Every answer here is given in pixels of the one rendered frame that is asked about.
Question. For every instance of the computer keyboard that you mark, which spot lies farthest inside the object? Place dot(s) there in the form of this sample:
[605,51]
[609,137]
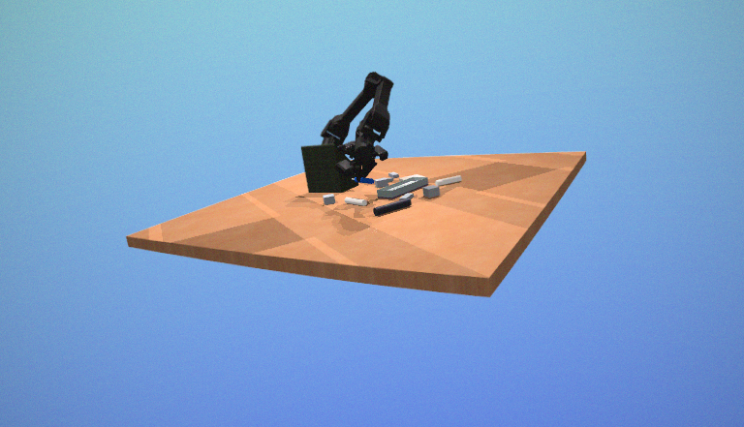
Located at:
[403,187]

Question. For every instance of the black cylinder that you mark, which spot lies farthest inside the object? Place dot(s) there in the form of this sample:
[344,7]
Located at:
[392,206]

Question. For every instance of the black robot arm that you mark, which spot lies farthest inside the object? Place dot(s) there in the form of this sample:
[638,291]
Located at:
[377,118]

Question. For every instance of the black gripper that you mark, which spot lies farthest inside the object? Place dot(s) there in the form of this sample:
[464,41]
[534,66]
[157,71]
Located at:
[353,167]

